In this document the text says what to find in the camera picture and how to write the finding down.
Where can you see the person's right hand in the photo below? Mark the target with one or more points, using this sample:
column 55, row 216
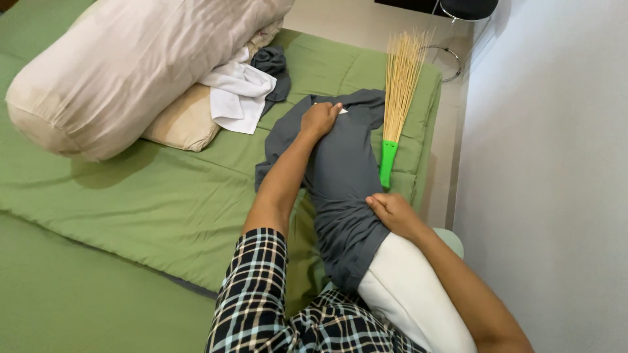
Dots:
column 395, row 213

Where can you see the person's left hand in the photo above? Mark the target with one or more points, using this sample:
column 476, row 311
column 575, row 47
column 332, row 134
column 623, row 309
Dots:
column 318, row 120

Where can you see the person's left fingers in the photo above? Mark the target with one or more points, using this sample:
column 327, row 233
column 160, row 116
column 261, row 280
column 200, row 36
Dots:
column 331, row 110

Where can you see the grey pillowcase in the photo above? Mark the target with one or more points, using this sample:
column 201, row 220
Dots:
column 338, row 181

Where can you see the white pillow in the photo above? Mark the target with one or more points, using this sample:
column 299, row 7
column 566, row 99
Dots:
column 417, row 294

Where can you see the dark grey cloth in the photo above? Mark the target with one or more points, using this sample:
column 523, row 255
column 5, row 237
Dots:
column 274, row 71

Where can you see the white cloth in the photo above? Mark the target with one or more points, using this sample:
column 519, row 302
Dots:
column 240, row 95

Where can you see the green folded blanket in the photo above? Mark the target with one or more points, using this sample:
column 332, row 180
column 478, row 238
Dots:
column 211, row 166

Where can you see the cream flat pillow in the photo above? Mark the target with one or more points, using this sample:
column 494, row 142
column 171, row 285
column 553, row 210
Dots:
column 189, row 115

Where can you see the black chrome chair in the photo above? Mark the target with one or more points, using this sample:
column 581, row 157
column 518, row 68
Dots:
column 454, row 29

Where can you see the beige bolster pillow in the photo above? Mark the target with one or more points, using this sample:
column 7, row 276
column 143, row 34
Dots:
column 132, row 73

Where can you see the plaid shirt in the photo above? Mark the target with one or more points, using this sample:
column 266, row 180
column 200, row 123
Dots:
column 289, row 314

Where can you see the green bed sheet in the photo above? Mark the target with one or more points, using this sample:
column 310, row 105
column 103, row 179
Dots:
column 93, row 299

